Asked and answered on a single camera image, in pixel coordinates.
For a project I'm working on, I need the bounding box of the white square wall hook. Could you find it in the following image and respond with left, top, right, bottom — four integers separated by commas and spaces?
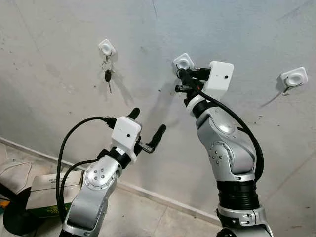
173, 53, 196, 72
279, 67, 309, 97
98, 39, 117, 64

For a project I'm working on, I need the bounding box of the key with black head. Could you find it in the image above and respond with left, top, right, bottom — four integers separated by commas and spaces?
102, 59, 115, 94

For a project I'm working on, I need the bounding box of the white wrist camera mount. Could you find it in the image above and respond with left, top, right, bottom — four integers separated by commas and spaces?
189, 61, 235, 107
111, 116, 143, 161

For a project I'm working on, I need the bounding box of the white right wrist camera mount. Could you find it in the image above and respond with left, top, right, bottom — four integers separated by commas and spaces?
189, 61, 235, 107

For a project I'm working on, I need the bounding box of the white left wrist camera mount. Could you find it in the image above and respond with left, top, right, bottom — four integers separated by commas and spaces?
111, 116, 143, 161

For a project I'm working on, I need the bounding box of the black round stand base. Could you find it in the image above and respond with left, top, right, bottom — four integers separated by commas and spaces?
0, 185, 44, 236

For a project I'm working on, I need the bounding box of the white and green cardboard box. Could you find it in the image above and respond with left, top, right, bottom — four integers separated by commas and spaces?
27, 172, 83, 219

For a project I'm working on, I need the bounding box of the white fabric bundle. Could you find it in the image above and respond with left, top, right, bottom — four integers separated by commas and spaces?
0, 160, 34, 196

